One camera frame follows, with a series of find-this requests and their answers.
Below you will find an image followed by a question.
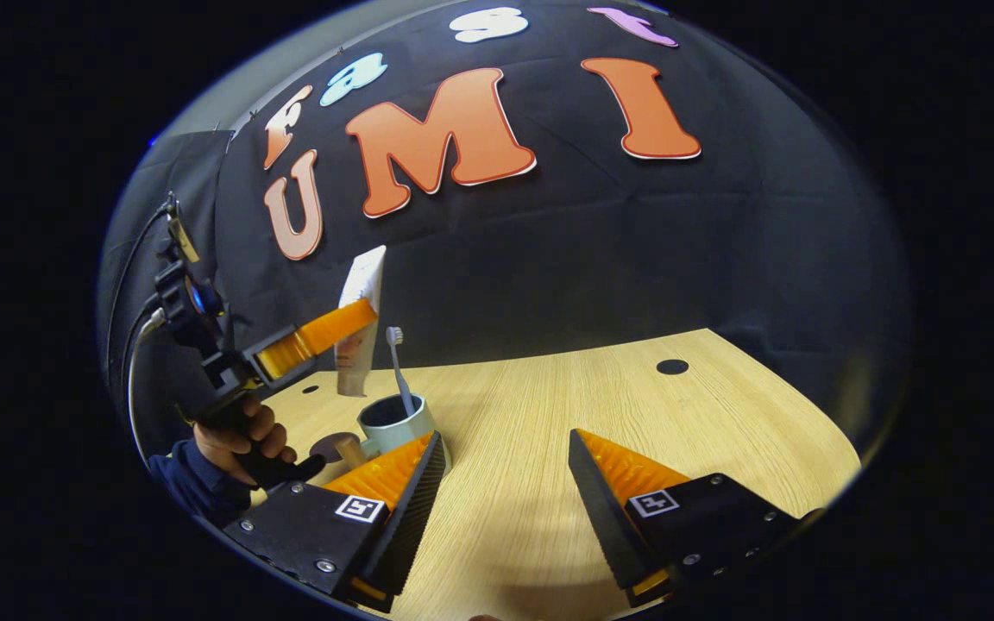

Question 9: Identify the white toothbrush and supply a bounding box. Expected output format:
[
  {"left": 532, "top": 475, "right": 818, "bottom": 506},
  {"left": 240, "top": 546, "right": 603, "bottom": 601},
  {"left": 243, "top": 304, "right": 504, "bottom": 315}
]
[{"left": 386, "top": 326, "right": 418, "bottom": 417}]

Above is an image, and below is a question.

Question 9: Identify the grey cable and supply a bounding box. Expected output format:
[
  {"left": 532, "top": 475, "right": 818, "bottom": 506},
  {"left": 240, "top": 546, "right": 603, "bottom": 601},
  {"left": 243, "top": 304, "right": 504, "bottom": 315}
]
[{"left": 126, "top": 310, "right": 167, "bottom": 462}]

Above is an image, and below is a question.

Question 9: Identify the dark round coaster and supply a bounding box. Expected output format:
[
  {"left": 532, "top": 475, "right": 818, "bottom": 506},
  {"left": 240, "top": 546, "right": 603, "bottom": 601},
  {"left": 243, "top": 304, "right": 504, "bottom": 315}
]
[{"left": 309, "top": 431, "right": 348, "bottom": 463}]

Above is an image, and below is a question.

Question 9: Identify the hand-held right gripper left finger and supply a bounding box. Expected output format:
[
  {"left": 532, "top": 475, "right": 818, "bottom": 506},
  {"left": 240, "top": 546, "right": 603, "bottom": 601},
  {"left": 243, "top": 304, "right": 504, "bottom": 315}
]
[{"left": 223, "top": 430, "right": 448, "bottom": 615}]

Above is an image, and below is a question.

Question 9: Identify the white toothpaste tube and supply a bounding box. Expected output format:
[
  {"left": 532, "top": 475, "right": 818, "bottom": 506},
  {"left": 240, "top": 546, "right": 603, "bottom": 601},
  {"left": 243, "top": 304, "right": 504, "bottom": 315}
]
[{"left": 335, "top": 245, "right": 387, "bottom": 398}]

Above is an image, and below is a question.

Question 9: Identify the wooden desktop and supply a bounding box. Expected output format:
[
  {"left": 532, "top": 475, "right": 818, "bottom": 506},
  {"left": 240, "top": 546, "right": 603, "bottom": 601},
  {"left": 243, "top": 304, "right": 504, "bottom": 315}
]
[{"left": 251, "top": 328, "right": 862, "bottom": 621}]

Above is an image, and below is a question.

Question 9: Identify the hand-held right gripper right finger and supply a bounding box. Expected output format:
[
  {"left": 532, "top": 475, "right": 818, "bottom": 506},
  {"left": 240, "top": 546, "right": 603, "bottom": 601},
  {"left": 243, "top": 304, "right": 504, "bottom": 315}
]
[{"left": 568, "top": 428, "right": 821, "bottom": 609}]

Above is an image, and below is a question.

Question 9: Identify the light blue cup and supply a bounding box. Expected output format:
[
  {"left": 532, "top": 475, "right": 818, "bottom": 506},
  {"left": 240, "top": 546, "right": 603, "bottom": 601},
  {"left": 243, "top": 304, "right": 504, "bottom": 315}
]
[{"left": 333, "top": 393, "right": 453, "bottom": 477}]

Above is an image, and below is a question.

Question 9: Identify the black cable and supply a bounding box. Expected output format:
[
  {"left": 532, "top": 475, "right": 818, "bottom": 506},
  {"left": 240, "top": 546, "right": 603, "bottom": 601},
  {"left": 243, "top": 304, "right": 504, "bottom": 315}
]
[{"left": 105, "top": 203, "right": 174, "bottom": 385}]

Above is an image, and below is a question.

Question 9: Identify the black backdrop cloth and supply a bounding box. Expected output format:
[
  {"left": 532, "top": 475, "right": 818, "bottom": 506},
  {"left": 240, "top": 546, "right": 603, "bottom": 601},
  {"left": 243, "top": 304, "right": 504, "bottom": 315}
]
[{"left": 98, "top": 0, "right": 912, "bottom": 484}]

